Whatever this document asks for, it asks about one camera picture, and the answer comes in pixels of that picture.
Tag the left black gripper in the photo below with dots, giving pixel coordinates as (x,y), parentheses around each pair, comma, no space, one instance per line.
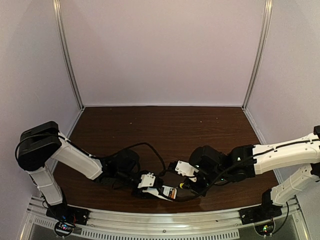
(139,191)

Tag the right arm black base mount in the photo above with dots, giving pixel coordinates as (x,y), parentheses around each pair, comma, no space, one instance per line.
(262,218)

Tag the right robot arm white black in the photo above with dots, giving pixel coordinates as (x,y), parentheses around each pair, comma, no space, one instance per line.
(207,166)

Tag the front aluminium rail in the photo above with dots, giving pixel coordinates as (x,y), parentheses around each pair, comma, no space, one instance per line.
(209,225)

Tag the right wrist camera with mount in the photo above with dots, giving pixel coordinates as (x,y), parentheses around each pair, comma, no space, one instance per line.
(184,169)

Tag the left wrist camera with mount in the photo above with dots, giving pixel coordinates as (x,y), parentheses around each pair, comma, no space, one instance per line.
(149,179)

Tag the white red remote control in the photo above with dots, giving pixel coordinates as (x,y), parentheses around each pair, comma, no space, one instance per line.
(168,193)

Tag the aluminium frame post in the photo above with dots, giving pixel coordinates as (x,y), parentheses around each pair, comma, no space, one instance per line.
(264,32)
(66,54)

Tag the left aluminium frame post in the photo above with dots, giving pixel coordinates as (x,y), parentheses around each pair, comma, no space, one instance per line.
(66,54)

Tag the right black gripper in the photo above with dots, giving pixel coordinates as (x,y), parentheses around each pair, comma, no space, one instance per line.
(190,187)

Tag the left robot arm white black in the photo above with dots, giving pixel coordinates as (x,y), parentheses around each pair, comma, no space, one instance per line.
(43,142)

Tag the right aluminium frame post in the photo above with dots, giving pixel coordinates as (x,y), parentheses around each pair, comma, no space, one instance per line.
(264,32)

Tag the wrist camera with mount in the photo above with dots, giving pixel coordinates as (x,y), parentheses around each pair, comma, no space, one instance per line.
(184,169)
(149,179)

